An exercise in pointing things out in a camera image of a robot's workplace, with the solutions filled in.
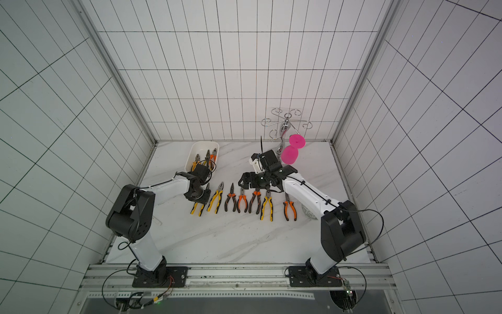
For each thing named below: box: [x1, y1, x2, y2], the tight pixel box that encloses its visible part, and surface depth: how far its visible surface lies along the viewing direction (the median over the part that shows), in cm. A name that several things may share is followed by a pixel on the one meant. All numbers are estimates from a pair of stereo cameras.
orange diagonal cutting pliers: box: [248, 187, 262, 215], surface depth 96 cm
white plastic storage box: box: [184, 141, 220, 173], surface depth 113 cm
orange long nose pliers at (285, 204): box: [283, 192, 298, 222], surface depth 94 cm
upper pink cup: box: [288, 134, 307, 150], surface depth 86 cm
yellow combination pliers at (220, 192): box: [206, 181, 225, 214], surface depth 97 cm
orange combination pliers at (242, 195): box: [236, 187, 248, 214], surface depth 97 cm
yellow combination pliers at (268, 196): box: [260, 191, 274, 222], surface depth 94 cm
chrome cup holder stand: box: [260, 107, 314, 154], surface depth 91 cm
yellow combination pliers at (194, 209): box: [190, 202, 206, 217], surface depth 92 cm
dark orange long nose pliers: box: [224, 182, 237, 212], surface depth 97 cm
